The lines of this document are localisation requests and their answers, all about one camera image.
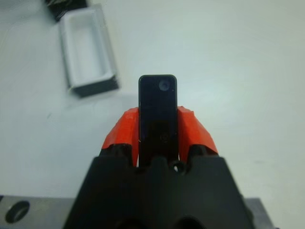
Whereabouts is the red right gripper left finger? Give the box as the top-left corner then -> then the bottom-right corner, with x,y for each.
63,106 -> 153,229

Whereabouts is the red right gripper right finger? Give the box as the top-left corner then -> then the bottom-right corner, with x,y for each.
176,105 -> 253,229

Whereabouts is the black camera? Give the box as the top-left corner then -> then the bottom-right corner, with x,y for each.
138,74 -> 178,169

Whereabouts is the black taped box lid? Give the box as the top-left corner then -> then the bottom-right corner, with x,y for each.
44,0 -> 89,22

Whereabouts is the white camera box base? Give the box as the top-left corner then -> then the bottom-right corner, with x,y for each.
59,3 -> 120,98

